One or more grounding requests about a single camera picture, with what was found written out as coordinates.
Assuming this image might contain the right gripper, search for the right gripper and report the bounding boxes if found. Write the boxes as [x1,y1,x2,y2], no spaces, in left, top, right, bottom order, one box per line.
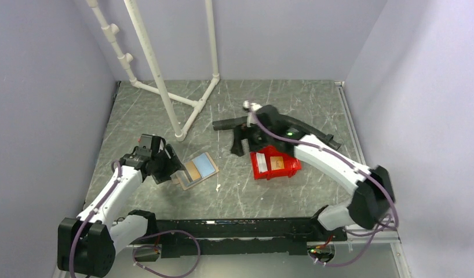
[231,120,275,156]

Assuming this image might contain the beige card holder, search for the beige card holder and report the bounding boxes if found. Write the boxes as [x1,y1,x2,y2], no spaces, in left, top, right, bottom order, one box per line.
[171,152,219,191]

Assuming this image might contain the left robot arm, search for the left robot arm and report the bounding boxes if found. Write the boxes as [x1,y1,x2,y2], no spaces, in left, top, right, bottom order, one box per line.
[57,134,184,277]

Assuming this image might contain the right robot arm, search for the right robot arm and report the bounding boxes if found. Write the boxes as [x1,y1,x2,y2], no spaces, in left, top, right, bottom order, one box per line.
[231,101,395,240]

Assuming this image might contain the white card stack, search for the white card stack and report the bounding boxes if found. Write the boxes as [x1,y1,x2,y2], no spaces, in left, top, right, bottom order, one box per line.
[256,152,268,173]

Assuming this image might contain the gold card in bin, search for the gold card in bin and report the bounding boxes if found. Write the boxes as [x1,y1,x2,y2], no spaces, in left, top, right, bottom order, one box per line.
[269,156,285,171]

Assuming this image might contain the gold card in sleeve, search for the gold card in sleeve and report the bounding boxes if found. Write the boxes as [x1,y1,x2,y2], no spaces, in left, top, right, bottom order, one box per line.
[184,161,202,182]

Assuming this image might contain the red plastic bin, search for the red plastic bin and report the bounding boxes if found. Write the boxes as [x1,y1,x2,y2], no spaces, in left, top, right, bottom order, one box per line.
[250,146,302,180]

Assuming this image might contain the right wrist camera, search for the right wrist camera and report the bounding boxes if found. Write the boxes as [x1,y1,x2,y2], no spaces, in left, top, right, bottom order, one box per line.
[243,100,262,113]

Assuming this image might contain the black corrugated hose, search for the black corrugated hose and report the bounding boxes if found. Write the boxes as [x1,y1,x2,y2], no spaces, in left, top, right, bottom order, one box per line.
[212,115,342,151]

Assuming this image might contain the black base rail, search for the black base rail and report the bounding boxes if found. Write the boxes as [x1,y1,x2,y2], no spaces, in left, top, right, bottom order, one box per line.
[134,217,347,258]

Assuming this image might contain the white PVC pipe frame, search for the white PVC pipe frame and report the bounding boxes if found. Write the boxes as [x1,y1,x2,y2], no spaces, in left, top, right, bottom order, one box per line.
[86,0,220,142]

